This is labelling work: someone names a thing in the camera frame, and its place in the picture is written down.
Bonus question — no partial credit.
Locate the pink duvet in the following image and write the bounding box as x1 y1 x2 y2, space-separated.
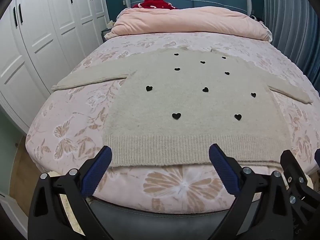
110 6 272 41

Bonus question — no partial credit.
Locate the dark grey bed frame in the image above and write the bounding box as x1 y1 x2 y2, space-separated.
87 197 250 240

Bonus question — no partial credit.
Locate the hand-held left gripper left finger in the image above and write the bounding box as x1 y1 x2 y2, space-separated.
27 145 113 240

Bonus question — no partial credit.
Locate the grey-blue curtain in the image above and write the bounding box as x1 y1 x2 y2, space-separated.
262 0 320 85

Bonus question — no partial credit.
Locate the pink floral bedspread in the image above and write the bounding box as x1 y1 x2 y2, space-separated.
25 31 320 214

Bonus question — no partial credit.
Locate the white furniture panel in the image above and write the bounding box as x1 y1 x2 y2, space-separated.
0 192 28 240

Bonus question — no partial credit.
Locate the dark nightstand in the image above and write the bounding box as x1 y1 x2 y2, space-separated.
101 27 114 46

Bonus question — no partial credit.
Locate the red cloth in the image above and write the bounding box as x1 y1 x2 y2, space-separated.
132 0 178 10

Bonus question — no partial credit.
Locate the beige sweater with black hearts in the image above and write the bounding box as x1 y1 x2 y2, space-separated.
51 45 313 168

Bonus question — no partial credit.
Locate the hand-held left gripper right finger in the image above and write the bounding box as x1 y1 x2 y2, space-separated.
209 144 298 240

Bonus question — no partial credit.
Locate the white wardrobe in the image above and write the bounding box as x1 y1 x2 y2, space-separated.
0 0 109 135

